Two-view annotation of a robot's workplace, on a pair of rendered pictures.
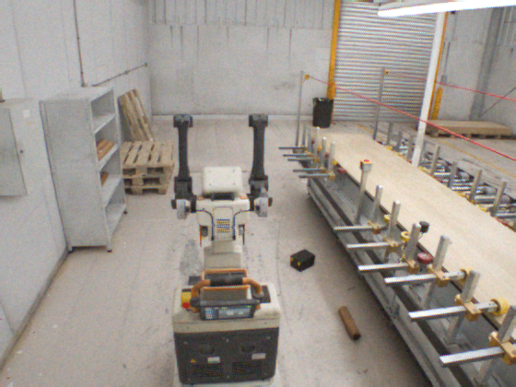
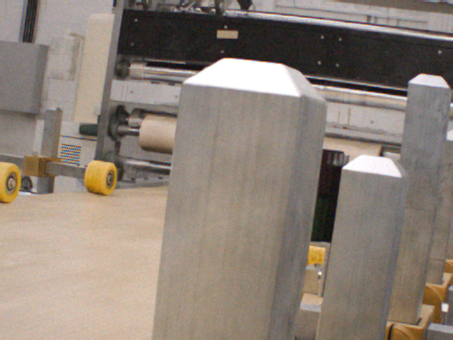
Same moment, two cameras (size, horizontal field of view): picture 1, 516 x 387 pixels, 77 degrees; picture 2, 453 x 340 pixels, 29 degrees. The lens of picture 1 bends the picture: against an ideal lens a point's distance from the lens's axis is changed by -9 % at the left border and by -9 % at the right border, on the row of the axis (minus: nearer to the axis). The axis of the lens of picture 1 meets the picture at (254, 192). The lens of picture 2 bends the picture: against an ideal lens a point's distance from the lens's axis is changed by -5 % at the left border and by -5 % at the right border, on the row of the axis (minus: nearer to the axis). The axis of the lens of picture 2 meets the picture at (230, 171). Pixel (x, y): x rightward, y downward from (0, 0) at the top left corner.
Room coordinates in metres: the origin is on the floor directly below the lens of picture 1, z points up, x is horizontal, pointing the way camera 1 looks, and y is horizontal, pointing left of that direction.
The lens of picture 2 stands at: (2.20, -0.78, 1.12)
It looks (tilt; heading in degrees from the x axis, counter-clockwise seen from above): 3 degrees down; 206
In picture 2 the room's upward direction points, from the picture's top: 7 degrees clockwise
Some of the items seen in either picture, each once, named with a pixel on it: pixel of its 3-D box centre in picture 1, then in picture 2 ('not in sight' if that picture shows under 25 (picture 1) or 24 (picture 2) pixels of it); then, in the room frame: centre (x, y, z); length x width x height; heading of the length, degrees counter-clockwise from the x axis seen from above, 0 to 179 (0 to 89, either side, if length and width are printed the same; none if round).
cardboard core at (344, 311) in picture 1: (349, 322); not in sight; (2.04, -0.78, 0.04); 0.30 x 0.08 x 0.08; 8
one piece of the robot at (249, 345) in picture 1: (226, 324); not in sight; (1.44, 0.13, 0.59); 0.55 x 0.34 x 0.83; 98
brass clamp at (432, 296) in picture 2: (466, 307); (425, 298); (1.20, -1.00, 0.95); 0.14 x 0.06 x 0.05; 8
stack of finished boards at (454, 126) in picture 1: (466, 126); not in sight; (9.02, -5.72, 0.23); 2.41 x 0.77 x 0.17; 100
